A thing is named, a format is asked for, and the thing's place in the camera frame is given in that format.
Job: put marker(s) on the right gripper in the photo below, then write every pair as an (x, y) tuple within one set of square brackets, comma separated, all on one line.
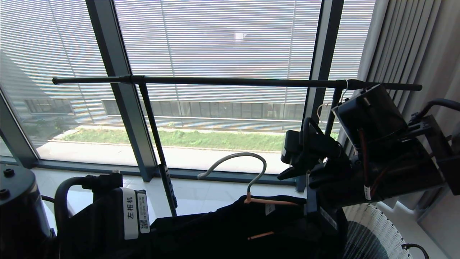
[(329, 201)]

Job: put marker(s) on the pink clothes hanger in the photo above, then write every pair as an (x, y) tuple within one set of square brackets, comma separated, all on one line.
[(273, 201), (318, 109)]

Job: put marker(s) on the black garment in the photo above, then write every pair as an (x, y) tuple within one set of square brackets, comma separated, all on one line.
[(233, 230)]

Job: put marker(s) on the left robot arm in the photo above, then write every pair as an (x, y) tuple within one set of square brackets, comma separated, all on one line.
[(18, 216)]

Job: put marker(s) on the white laundry basket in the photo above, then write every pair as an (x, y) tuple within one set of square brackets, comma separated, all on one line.
[(377, 230)]

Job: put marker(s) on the black clothes rack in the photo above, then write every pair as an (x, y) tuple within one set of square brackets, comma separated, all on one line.
[(251, 82)]

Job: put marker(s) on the beige curtain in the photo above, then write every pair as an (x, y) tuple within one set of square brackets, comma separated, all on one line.
[(413, 43)]

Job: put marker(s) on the window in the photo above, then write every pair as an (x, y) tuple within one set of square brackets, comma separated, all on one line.
[(233, 36)]

